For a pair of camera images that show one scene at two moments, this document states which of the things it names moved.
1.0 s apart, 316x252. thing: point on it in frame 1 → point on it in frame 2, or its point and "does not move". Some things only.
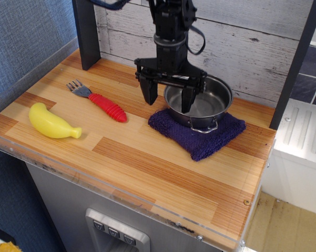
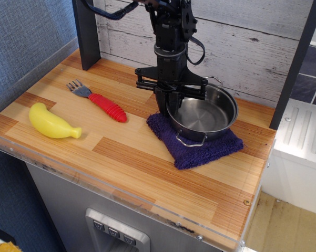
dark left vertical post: x=87 y=32 does not move
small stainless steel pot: x=210 y=105 does not move
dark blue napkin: x=192 y=143 → x=183 y=155
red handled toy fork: x=75 y=87 does not move
